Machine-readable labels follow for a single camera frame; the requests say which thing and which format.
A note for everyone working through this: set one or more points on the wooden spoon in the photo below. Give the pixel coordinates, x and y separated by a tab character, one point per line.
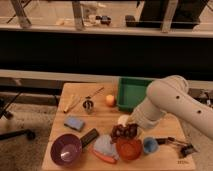
93	94

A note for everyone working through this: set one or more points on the black rectangular block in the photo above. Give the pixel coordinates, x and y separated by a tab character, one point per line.
89	137

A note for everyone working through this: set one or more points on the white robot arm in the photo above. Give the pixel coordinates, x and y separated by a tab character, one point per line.
170	95

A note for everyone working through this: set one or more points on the blue sponge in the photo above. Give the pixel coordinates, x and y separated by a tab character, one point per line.
74	123

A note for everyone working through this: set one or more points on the purple plastic bowl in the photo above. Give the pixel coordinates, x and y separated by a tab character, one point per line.
66	150

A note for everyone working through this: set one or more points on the orange plastic bowl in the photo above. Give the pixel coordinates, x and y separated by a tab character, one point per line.
129	149

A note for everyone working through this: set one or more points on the black office chair base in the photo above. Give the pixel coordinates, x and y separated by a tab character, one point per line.
5	113

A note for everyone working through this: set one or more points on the black handled tool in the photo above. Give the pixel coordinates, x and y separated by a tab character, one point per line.
184	148

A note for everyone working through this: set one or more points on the orange carrot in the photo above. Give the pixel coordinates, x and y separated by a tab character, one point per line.
104	158

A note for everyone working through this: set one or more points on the dark purple grape bunch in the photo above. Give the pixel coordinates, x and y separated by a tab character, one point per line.
119	131

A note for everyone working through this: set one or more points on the orange peach fruit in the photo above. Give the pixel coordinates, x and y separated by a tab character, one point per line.
110	100

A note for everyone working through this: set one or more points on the wooden stick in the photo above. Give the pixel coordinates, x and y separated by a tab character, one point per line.
71	104

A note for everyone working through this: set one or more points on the green plastic tray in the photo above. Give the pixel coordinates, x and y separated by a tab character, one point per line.
131	92

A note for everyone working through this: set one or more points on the light blue cloth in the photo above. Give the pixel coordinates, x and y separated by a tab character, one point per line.
104	145

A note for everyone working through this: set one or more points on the small blue cup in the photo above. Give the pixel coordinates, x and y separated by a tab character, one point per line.
150	145

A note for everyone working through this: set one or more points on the white plastic cup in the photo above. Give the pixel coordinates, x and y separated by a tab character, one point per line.
123	120

